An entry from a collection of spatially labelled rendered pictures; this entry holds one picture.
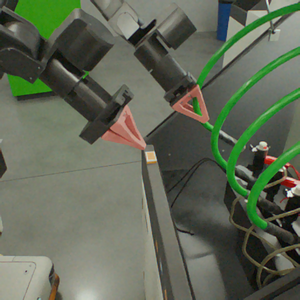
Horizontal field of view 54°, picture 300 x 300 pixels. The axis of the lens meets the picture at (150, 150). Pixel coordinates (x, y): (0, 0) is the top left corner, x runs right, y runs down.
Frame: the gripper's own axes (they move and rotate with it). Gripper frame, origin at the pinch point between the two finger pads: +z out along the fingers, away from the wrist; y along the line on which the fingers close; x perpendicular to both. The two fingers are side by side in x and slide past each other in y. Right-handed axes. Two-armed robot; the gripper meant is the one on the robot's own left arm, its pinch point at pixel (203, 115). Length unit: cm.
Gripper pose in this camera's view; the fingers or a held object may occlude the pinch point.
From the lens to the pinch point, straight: 65.4
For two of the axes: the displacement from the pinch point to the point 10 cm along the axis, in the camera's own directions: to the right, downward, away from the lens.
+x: -7.4, 5.9, 3.2
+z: 6.6, 7.3, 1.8
